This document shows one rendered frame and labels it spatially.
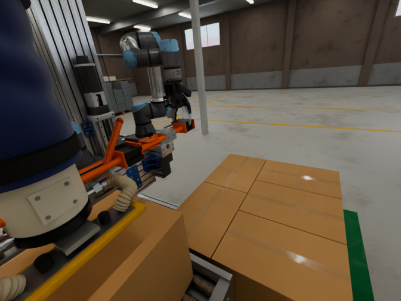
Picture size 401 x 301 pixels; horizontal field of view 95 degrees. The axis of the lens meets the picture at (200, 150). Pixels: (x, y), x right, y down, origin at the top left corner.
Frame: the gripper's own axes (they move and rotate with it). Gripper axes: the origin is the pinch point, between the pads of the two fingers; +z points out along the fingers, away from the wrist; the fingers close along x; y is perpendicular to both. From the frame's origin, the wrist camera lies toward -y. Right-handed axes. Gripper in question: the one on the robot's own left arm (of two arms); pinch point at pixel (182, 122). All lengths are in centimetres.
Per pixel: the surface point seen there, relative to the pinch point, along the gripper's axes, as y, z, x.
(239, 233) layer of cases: -4, 67, 28
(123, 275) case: 56, 26, 16
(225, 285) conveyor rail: 28, 62, 33
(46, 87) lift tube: 53, -23, 8
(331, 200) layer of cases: -58, 67, 74
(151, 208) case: 33.0, 26.5, 4.1
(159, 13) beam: -682, -244, -578
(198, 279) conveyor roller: 29, 66, 20
